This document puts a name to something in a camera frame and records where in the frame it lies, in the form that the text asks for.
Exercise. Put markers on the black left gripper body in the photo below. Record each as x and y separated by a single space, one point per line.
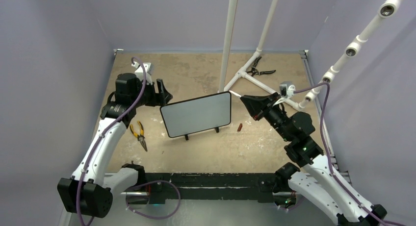
149 97

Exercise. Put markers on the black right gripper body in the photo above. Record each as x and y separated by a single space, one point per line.
275 117

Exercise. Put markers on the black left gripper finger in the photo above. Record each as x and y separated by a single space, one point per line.
161 88
165 101

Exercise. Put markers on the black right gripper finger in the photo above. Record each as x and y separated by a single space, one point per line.
257 111
249 99

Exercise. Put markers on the white whiteboard marker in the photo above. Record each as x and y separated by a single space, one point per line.
235 94

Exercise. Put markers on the red-brown marker cap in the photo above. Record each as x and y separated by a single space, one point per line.
239 127

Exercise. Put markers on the black-framed small whiteboard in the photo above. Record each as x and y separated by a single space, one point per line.
199 114

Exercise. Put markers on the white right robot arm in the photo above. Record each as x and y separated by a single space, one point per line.
310 171

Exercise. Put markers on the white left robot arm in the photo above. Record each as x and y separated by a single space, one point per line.
115 118

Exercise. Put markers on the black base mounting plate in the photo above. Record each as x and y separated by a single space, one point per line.
259 187

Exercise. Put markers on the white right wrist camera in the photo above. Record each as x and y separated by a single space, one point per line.
287 89

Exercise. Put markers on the white PVC pipe frame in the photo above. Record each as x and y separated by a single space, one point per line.
246 30

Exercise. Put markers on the yellow-handled pliers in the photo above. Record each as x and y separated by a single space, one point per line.
139 135

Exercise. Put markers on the aluminium frame rail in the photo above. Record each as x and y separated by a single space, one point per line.
136 193

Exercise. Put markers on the white pipe with camera sockets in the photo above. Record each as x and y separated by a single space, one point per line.
386 10

